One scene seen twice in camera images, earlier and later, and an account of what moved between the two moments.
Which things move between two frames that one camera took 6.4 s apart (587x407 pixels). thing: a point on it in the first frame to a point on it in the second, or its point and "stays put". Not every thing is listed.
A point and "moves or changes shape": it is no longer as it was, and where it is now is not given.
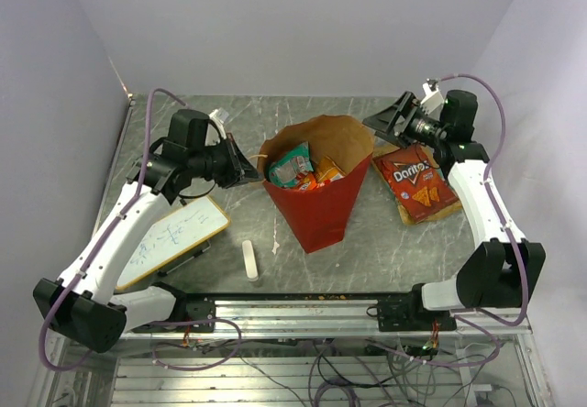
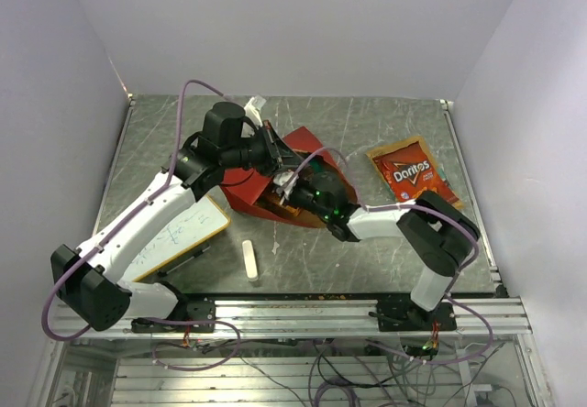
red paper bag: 322,214 to 268,192
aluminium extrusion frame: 302,350 stays put
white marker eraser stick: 249,260 stays put
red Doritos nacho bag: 415,181 stays put
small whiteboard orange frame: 181,229 stays put
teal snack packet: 285,171 moves or changes shape
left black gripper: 244,172 to 280,156
